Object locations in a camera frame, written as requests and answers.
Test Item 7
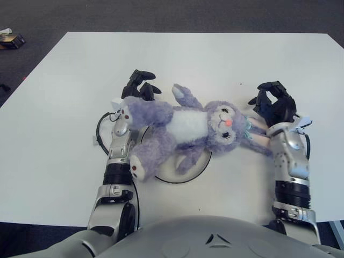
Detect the purple plush bunny doll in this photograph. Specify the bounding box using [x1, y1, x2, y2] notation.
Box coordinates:
[119, 83, 275, 183]

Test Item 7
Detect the grey robot torso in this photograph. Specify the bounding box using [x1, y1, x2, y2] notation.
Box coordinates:
[96, 214, 331, 258]

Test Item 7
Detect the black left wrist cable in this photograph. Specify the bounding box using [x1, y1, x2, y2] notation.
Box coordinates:
[96, 112, 119, 156]

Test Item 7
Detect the black cardboard box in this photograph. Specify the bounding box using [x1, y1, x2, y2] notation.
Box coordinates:
[0, 33, 26, 51]

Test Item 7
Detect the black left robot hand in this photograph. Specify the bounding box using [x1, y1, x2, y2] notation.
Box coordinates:
[120, 69, 162, 102]

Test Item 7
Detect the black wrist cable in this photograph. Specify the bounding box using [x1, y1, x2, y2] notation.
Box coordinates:
[302, 133, 312, 210]
[96, 112, 119, 156]

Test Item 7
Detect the black left elbow cable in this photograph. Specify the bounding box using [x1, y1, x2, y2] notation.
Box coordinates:
[131, 178, 141, 229]

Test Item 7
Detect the white plate with black rim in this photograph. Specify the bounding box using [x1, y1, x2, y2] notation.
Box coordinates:
[135, 125, 213, 185]

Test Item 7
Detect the white metal table leg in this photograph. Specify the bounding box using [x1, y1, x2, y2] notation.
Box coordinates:
[330, 219, 344, 247]

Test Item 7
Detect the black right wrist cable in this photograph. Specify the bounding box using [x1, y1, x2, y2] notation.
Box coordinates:
[302, 133, 312, 210]

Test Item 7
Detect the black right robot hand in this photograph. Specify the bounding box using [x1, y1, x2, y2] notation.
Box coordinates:
[247, 80, 299, 128]

